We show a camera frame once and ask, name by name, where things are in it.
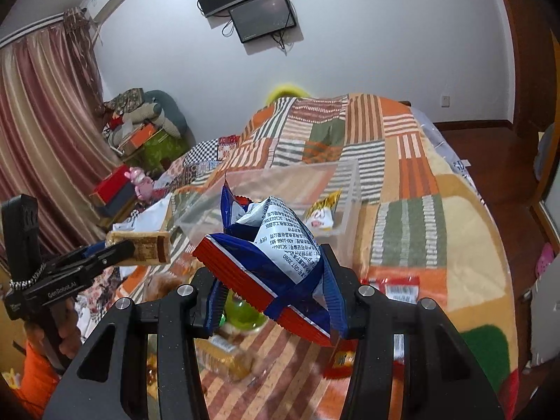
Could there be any person's left forearm orange sleeve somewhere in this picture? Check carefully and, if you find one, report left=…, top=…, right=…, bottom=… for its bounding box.
left=13, top=337, right=62, bottom=408

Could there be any pink slipper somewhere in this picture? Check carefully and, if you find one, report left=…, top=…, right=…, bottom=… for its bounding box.
left=536, top=243, right=557, bottom=277

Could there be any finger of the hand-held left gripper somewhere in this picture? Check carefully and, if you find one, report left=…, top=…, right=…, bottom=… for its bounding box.
left=65, top=240, right=136, bottom=281
left=43, top=245, right=106, bottom=268

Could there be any white plastic bag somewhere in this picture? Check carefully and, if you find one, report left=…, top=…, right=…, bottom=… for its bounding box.
left=111, top=192, right=172, bottom=233

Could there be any orange striped patchwork blanket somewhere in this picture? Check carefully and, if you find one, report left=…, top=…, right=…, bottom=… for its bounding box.
left=118, top=93, right=520, bottom=420

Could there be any blue white snack bag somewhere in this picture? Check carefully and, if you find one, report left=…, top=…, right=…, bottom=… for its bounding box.
left=192, top=184, right=347, bottom=347

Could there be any pink plush toy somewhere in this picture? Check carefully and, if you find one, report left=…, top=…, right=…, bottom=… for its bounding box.
left=125, top=167, right=155, bottom=201

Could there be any yellow white snack packet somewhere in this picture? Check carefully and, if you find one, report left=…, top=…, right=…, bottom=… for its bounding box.
left=304, top=190, right=343, bottom=231

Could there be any red snack packet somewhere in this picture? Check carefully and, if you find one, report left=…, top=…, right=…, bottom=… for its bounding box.
left=366, top=275, right=421, bottom=303
left=323, top=332, right=408, bottom=380

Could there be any person's left hand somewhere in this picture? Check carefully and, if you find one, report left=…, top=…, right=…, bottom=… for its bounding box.
left=50, top=296, right=84, bottom=362

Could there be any grey green cushion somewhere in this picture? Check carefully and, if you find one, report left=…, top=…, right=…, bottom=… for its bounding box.
left=144, top=90, right=190, bottom=137

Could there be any small black wall monitor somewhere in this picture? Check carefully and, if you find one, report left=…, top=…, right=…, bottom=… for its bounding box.
left=228, top=0, right=299, bottom=43

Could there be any grey cloth bag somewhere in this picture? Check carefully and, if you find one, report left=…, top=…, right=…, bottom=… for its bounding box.
left=535, top=123, right=560, bottom=181

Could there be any clear plastic storage box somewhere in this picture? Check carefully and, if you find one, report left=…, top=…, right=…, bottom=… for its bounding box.
left=173, top=160, right=364, bottom=246

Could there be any checkered patchwork quilt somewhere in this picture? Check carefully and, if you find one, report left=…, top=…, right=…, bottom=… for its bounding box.
left=165, top=135, right=242, bottom=185

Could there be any green jelly cup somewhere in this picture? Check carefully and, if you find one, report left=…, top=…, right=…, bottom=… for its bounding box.
left=222, top=292, right=268, bottom=338

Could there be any striped pink curtain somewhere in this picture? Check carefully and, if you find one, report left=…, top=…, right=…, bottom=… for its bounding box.
left=0, top=9, right=106, bottom=268

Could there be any pile of folded clothes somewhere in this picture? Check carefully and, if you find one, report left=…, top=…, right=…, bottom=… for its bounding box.
left=103, top=89, right=160, bottom=145

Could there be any brown snack bar packet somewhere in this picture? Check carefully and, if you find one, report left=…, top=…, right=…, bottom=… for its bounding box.
left=106, top=230, right=171, bottom=267

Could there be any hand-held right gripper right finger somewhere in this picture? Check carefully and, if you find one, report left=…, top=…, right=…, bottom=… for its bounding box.
left=323, top=247, right=510, bottom=420

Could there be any orange cardboard box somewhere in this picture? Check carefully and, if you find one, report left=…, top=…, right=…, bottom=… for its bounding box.
left=117, top=122, right=159, bottom=152

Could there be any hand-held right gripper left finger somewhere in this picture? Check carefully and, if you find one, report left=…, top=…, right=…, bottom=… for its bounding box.
left=41, top=266, right=229, bottom=420

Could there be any red gift box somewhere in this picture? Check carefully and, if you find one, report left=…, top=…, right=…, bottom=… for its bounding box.
left=90, top=166, right=133, bottom=206

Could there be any clear yellow bread packet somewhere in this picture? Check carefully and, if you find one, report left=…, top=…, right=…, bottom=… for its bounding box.
left=143, top=270, right=195, bottom=303

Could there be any dark flat box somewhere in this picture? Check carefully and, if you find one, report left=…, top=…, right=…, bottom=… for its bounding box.
left=94, top=184, right=137, bottom=218

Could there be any orange cracker packet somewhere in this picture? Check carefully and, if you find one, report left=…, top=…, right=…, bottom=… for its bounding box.
left=196, top=331, right=255, bottom=382

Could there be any white bed sheet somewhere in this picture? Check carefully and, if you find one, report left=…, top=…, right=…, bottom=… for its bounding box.
left=410, top=106, right=472, bottom=172

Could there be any wooden door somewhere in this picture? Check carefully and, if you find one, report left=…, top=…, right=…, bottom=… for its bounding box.
left=492, top=0, right=560, bottom=141

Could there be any yellow plush object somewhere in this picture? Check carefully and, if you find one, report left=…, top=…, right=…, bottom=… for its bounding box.
left=267, top=82, right=308, bottom=102

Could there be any green patterned bag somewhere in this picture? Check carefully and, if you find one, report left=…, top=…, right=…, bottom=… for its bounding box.
left=135, top=135, right=190, bottom=172

